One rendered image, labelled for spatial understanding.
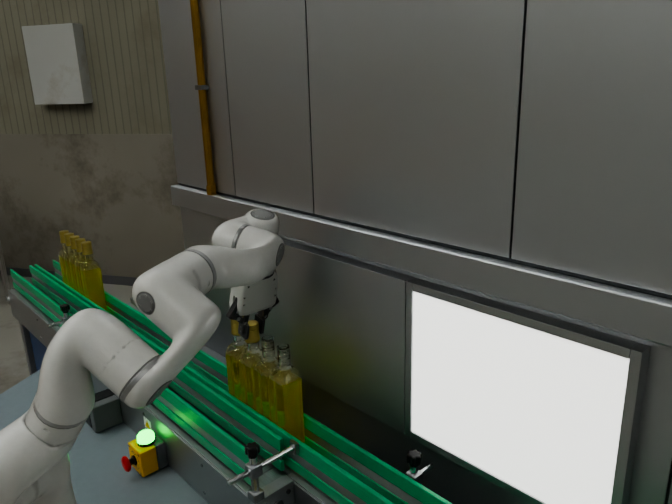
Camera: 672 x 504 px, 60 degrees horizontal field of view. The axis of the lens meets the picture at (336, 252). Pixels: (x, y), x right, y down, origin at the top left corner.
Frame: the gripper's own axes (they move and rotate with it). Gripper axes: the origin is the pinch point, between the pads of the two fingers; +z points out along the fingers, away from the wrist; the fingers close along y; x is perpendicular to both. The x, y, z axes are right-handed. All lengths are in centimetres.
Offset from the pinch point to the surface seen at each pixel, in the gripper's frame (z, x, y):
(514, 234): -42, 47, -16
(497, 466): -2, 59, -14
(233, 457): 20.0, 15.5, 13.2
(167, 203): 125, -312, -136
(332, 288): -13.3, 11.6, -12.3
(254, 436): 20.4, 12.7, 5.8
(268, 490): 20.8, 26.2, 11.4
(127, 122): 69, -352, -122
